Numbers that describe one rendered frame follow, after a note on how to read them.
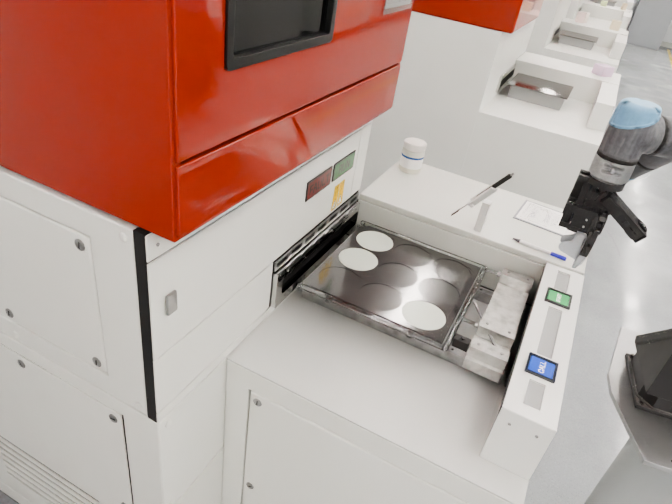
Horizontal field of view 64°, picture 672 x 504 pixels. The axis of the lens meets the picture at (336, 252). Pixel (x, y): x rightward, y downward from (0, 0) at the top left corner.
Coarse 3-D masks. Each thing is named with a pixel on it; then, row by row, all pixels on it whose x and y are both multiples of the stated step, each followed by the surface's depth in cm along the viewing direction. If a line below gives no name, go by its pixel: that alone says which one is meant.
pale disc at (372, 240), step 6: (360, 234) 145; (366, 234) 145; (372, 234) 146; (378, 234) 146; (384, 234) 147; (360, 240) 142; (366, 240) 143; (372, 240) 143; (378, 240) 144; (384, 240) 144; (390, 240) 145; (366, 246) 140; (372, 246) 141; (378, 246) 141; (384, 246) 142; (390, 246) 142
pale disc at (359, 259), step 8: (352, 248) 139; (344, 256) 135; (352, 256) 135; (360, 256) 136; (368, 256) 137; (344, 264) 132; (352, 264) 132; (360, 264) 133; (368, 264) 133; (376, 264) 134
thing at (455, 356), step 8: (304, 296) 131; (312, 296) 130; (320, 304) 130; (328, 304) 129; (344, 312) 127; (352, 312) 126; (360, 320) 126; (368, 320) 125; (376, 328) 125; (384, 328) 124; (392, 336) 124; (400, 336) 123; (416, 344) 122; (424, 344) 121; (432, 352) 121; (440, 352) 120; (448, 352) 119; (456, 352) 118; (464, 352) 119; (448, 360) 120; (456, 360) 119; (464, 368) 119
